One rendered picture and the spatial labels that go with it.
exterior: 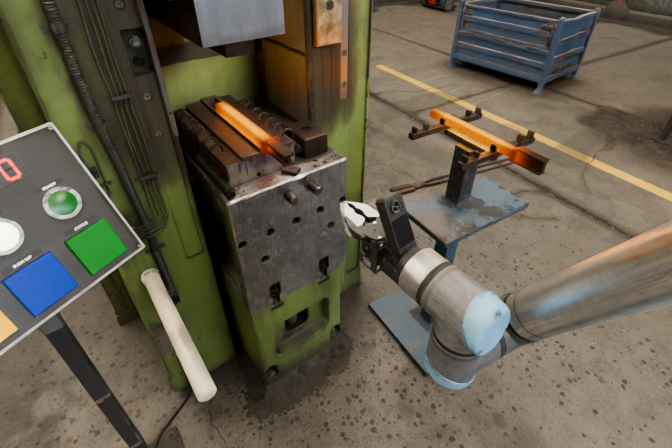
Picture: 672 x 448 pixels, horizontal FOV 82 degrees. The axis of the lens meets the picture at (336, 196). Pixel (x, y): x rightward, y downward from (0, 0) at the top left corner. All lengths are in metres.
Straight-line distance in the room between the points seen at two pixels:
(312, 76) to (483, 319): 0.87
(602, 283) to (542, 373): 1.31
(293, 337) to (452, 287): 1.06
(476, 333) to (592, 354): 1.46
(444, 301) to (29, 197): 0.70
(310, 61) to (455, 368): 0.89
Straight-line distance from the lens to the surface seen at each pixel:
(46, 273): 0.81
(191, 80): 1.44
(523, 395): 1.83
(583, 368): 2.00
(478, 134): 1.27
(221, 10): 0.91
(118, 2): 1.01
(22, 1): 0.98
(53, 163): 0.84
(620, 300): 0.62
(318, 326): 1.65
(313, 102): 1.26
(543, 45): 4.51
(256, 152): 1.05
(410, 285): 0.67
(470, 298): 0.64
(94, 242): 0.83
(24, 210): 0.82
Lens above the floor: 1.50
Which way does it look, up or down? 36 degrees down
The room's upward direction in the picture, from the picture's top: straight up
